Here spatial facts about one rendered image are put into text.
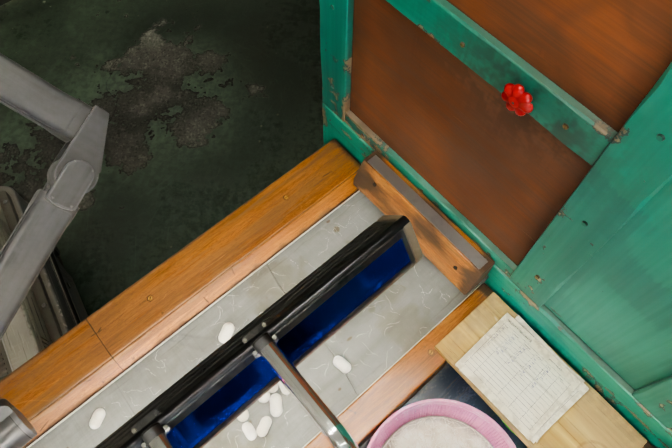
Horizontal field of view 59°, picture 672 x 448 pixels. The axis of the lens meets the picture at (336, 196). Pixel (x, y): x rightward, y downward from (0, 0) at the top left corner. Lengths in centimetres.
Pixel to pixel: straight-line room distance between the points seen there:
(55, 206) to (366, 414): 58
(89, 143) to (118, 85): 154
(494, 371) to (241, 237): 51
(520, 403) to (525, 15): 64
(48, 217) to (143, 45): 169
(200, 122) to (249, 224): 113
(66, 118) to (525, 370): 82
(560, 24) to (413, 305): 62
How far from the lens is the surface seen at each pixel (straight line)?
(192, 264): 114
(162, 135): 225
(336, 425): 68
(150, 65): 246
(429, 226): 105
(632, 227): 79
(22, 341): 153
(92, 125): 91
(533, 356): 110
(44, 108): 92
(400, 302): 112
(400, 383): 106
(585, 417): 111
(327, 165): 120
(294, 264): 114
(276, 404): 105
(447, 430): 109
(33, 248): 91
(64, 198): 88
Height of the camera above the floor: 180
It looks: 62 degrees down
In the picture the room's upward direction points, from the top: straight up
